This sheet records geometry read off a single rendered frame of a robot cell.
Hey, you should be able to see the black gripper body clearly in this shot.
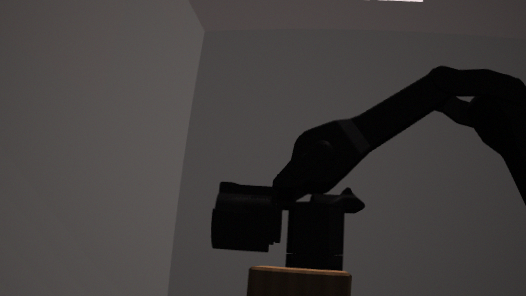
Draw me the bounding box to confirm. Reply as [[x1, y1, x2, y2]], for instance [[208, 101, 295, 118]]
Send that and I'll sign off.
[[285, 254, 344, 271]]

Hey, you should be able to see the brown wooden post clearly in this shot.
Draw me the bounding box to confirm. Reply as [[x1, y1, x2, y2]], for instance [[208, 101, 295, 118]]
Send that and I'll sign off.
[[247, 266, 352, 296]]

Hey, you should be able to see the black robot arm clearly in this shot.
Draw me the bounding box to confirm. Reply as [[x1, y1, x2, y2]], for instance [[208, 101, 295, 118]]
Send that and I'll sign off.
[[211, 65, 526, 255]]

